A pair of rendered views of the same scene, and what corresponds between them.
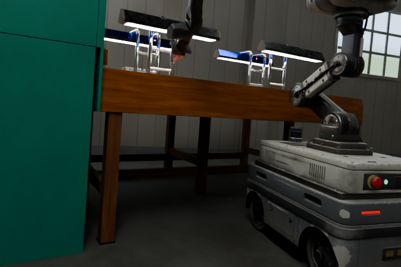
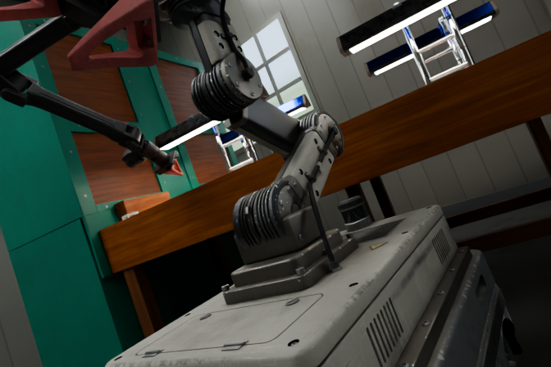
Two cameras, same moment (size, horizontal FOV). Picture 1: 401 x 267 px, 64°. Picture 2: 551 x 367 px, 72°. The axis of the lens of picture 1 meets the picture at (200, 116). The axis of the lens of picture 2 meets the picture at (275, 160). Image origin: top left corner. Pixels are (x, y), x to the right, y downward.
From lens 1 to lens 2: 1.67 m
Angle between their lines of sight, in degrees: 55
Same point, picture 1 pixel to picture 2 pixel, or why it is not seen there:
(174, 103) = (170, 237)
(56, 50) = (61, 237)
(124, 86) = (120, 240)
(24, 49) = (46, 246)
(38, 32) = (47, 228)
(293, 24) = not seen: outside the picture
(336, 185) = not seen: outside the picture
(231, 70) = (514, 33)
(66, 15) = (54, 203)
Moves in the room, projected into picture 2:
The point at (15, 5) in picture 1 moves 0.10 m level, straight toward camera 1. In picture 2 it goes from (31, 215) to (7, 220)
